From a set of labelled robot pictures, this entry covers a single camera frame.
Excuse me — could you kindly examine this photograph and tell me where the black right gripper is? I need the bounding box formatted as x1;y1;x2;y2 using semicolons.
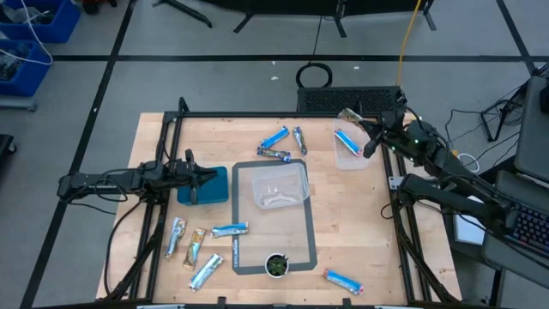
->
359;108;424;160

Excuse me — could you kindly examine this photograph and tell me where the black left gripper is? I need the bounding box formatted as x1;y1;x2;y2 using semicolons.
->
170;148;219;206

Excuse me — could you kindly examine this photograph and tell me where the silver blue granola bar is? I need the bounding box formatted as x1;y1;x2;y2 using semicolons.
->
164;216;188;260
208;221;250;239
187;252;225;293

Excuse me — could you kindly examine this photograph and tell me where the dark blue granola bar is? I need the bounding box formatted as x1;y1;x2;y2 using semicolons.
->
256;146;293;164

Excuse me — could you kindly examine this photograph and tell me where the brown yellow granola bar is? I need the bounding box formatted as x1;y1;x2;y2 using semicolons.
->
182;227;208;272

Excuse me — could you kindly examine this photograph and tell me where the grey green granola bar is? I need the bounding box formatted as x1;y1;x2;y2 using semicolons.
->
292;125;309;156

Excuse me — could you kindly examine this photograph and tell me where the bright blue granola bar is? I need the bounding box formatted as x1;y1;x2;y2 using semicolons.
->
259;125;291;150

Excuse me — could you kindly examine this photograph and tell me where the teal plastic bin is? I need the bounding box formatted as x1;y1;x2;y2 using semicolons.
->
176;166;230;206

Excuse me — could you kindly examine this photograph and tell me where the black perforated computer case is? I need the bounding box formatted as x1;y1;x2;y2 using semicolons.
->
295;85;407;114

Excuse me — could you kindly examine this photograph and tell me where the clear plastic bin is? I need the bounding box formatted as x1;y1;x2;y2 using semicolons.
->
333;118;373;172
250;161;311;210

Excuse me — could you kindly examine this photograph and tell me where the grey-bordered silicone baking mat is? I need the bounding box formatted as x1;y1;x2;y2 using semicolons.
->
231;158;318;276

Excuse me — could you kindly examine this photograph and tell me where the white pot with succulent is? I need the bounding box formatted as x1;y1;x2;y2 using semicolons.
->
264;251;291;279

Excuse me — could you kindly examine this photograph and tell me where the white paper sheet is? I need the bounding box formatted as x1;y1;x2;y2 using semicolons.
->
453;197;488;245

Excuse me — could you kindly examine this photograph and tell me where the black partition panel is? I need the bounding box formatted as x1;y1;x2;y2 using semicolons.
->
152;0;438;39

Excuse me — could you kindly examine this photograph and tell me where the grey monitor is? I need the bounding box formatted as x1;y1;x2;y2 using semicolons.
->
513;75;549;184

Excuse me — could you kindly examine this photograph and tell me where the black backlit keyboard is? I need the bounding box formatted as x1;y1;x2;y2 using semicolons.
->
512;201;549;258

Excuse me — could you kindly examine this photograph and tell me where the blue storage bin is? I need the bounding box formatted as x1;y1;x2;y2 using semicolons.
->
0;0;81;44
0;39;53;98

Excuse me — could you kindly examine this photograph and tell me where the grey desk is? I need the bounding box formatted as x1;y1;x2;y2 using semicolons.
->
480;169;549;289

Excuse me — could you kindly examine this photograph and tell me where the grey cart shelf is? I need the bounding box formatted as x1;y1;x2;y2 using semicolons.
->
0;94;39;112

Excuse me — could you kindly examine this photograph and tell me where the black equipment foot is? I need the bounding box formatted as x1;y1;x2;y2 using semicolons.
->
0;133;18;158

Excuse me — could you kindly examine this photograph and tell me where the yellow hanging cable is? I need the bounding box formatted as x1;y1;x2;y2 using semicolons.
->
395;0;424;87

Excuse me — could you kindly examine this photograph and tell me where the black coiled cable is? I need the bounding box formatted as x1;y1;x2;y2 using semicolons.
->
294;62;334;89

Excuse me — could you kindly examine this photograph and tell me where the black aluminium table frame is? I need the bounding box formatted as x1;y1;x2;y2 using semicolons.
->
96;96;463;309

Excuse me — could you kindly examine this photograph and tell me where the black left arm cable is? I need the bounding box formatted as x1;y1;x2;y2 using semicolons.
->
102;199;145;297

